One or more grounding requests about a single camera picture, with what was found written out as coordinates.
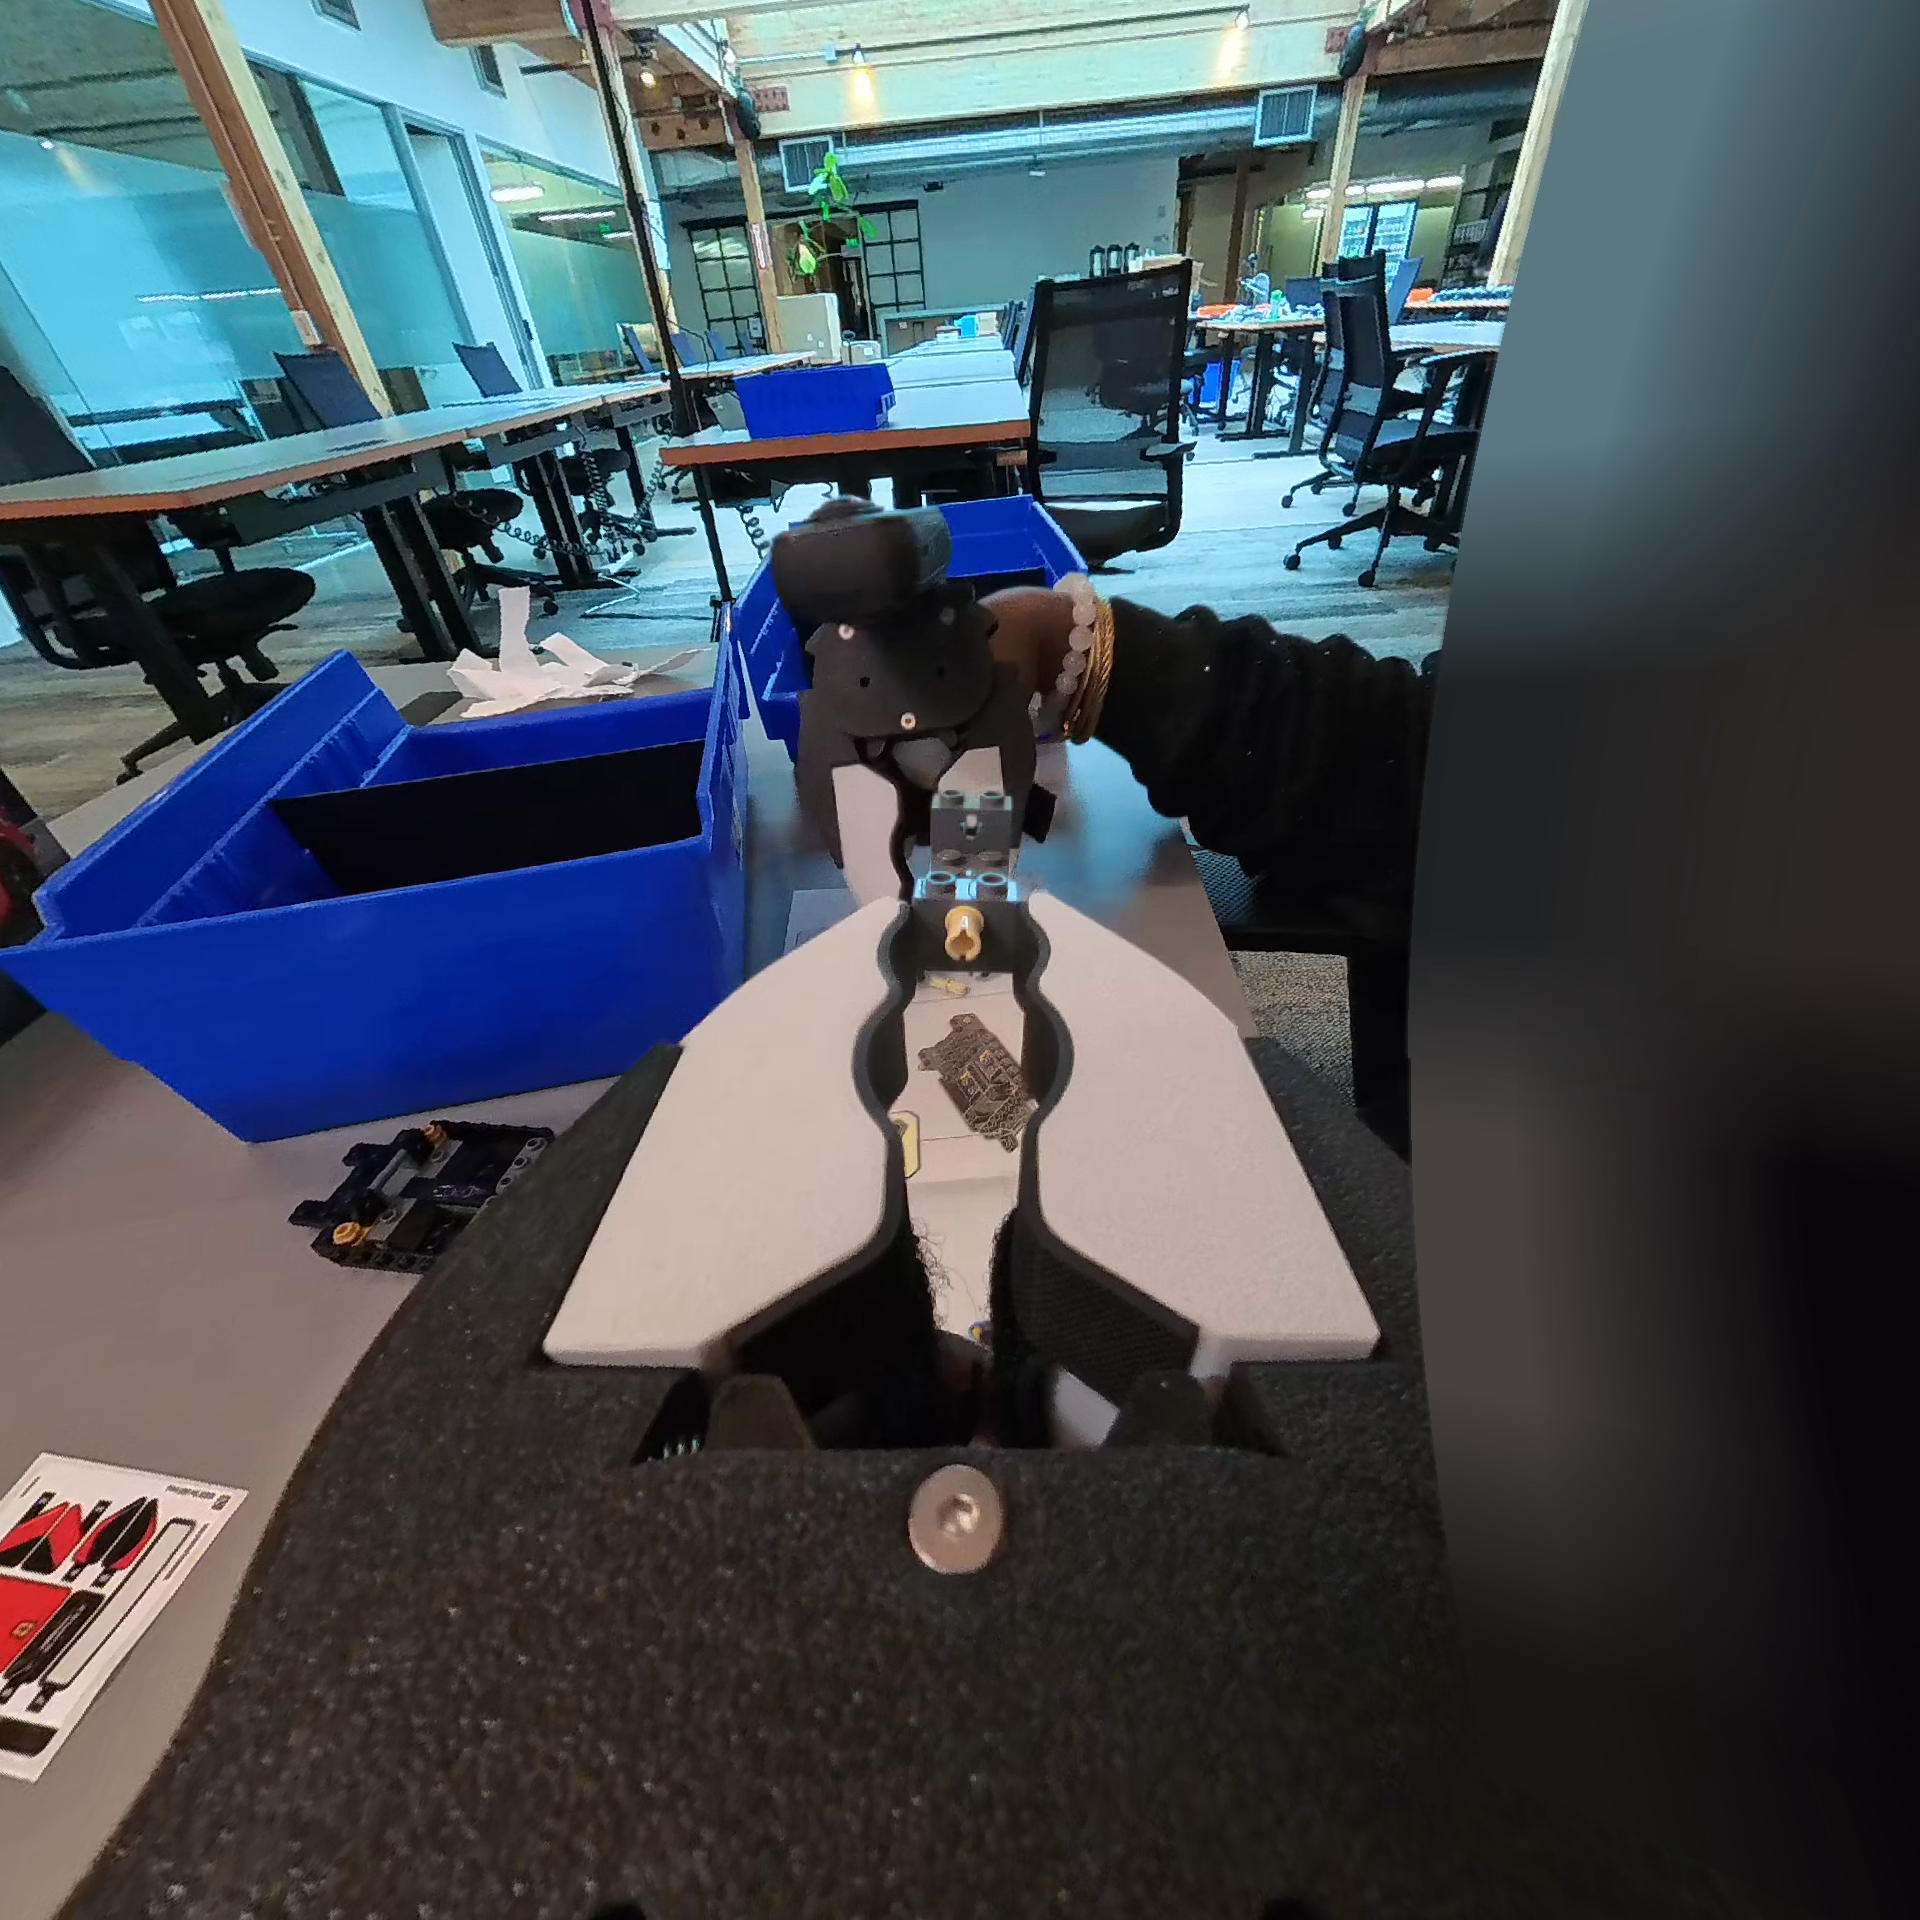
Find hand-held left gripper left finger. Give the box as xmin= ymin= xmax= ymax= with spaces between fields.
xmin=544 ymin=902 xmax=920 ymax=1369

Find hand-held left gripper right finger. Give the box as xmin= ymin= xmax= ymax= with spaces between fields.
xmin=997 ymin=891 xmax=1382 ymax=1369

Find grey lego brick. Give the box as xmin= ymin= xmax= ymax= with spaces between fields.
xmin=928 ymin=784 xmax=1024 ymax=881

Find grey lego plate tan pin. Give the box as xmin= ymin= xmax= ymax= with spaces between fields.
xmin=910 ymin=870 xmax=1031 ymax=972

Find person's right forearm black sleeve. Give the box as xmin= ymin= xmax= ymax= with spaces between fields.
xmin=1102 ymin=598 xmax=1444 ymax=940

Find lego instruction booklet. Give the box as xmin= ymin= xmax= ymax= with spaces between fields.
xmin=883 ymin=972 xmax=1055 ymax=1217

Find person's right hand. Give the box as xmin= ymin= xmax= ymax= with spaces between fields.
xmin=979 ymin=585 xmax=1085 ymax=746

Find wooden top office desk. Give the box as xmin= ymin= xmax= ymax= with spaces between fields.
xmin=0 ymin=383 xmax=672 ymax=663
xmin=659 ymin=344 xmax=1038 ymax=512

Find small blue plastic bin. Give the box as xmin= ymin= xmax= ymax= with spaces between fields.
xmin=730 ymin=362 xmax=899 ymax=441

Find crumpled white paper bags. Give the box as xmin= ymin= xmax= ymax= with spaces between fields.
xmin=446 ymin=585 xmax=710 ymax=720

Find black mesh office chair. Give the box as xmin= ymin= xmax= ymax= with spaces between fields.
xmin=1027 ymin=258 xmax=1202 ymax=575

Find large blue plastic bin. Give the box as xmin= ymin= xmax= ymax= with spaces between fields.
xmin=0 ymin=644 xmax=751 ymax=1146

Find green potted plant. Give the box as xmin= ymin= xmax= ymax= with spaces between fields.
xmin=787 ymin=147 xmax=879 ymax=289

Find red black sticker sheet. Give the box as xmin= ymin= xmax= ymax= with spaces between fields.
xmin=0 ymin=1449 xmax=251 ymax=1785

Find bead and gold bracelets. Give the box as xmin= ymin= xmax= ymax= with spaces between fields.
xmin=1047 ymin=575 xmax=1119 ymax=748

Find black lego frame assembly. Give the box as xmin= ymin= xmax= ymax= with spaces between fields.
xmin=287 ymin=1121 xmax=556 ymax=1275

